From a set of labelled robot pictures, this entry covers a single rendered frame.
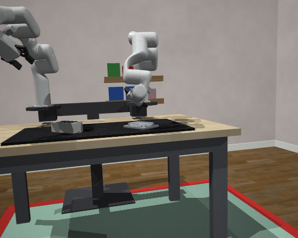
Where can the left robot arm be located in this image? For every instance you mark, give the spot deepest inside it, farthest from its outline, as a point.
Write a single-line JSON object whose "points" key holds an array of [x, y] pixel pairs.
{"points": [[144, 59]]}

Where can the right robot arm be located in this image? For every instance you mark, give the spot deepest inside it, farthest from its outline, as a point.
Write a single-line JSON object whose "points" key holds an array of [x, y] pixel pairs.
{"points": [[22, 25]]}

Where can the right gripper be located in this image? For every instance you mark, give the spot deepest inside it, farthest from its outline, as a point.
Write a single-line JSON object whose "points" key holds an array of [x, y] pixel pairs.
{"points": [[10, 50]]}

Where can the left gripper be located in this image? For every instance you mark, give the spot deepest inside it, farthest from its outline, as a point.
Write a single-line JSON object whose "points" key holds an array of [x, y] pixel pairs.
{"points": [[142, 103]]}

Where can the white control panel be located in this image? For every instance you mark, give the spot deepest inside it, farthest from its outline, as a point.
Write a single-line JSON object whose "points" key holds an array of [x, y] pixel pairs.
{"points": [[67, 126]]}

